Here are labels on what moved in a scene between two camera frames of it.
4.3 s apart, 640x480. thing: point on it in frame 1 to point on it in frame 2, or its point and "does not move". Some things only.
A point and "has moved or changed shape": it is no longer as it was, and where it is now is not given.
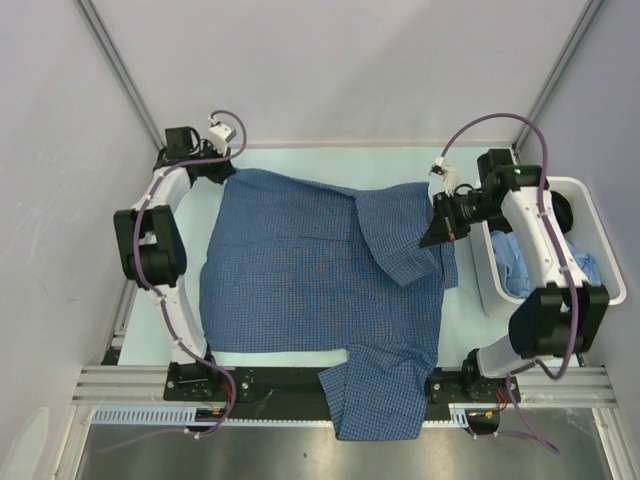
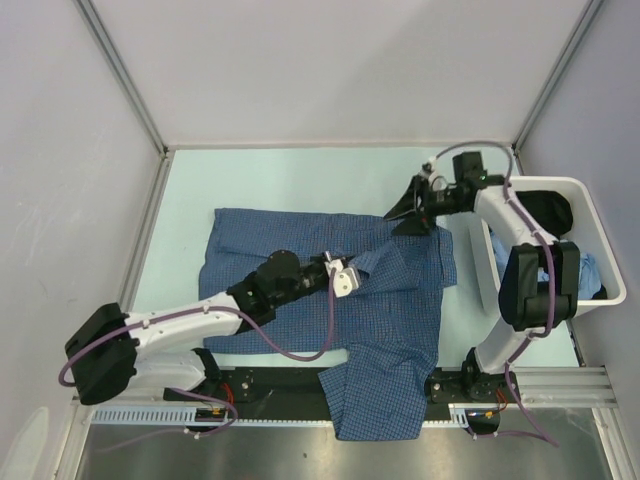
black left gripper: (224, 170) to (320, 259)
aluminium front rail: (573, 386) does not move
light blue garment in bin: (512, 268) does not move
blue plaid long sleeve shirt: (290, 263) has moved or changed shape
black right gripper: (437, 232) to (408, 207)
